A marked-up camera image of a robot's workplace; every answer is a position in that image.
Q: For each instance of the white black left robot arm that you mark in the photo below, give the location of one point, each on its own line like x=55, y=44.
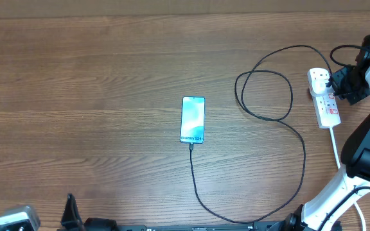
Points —
x=99, y=224

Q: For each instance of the Galaxy S24 smartphone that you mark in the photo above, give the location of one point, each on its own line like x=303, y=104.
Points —
x=192, y=120

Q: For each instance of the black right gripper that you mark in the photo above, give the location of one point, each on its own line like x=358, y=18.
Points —
x=336, y=80

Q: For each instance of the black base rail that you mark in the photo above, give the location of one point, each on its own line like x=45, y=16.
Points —
x=258, y=226

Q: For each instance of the white power strip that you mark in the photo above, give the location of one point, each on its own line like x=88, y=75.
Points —
x=325, y=106

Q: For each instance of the brown cardboard backdrop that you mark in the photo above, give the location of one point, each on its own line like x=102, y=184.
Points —
x=13, y=9

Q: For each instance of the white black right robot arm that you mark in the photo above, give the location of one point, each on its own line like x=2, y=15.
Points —
x=352, y=181

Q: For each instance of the white charger adapter plug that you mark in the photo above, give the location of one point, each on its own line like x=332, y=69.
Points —
x=320, y=88

